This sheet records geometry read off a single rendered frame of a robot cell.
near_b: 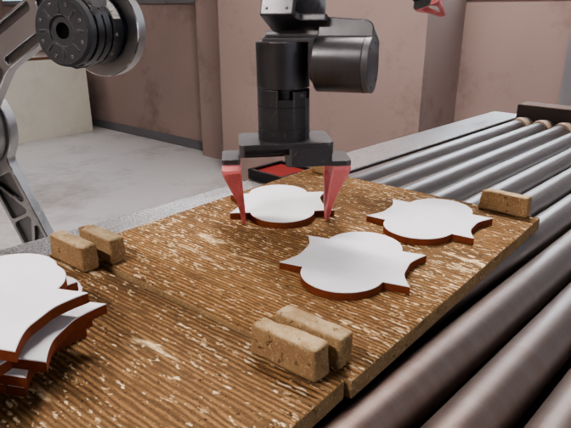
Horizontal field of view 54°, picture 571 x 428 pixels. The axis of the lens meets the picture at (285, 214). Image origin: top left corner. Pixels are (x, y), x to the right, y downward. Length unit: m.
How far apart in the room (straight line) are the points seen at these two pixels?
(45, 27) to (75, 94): 4.77
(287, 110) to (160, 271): 0.21
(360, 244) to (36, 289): 0.31
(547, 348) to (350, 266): 0.18
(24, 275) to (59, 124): 5.54
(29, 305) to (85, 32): 0.85
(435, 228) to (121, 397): 0.38
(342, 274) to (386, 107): 2.76
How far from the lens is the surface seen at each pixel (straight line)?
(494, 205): 0.73
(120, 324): 0.47
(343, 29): 0.59
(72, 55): 1.23
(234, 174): 0.60
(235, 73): 3.96
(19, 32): 1.48
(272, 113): 0.60
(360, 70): 0.56
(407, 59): 3.15
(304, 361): 0.38
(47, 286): 0.43
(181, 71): 5.12
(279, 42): 0.59
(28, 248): 0.70
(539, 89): 3.37
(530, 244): 0.71
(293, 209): 0.67
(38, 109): 5.87
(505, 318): 0.54
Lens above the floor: 1.17
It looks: 20 degrees down
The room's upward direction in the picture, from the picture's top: straight up
